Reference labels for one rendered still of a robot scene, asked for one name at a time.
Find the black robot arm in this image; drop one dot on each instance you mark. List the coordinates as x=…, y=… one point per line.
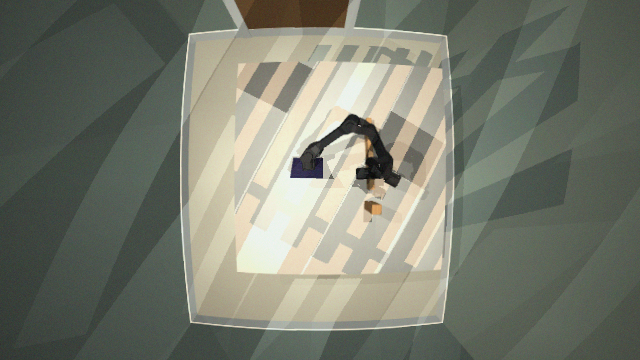
x=349, y=126

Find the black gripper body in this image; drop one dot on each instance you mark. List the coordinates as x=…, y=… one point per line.
x=362, y=174

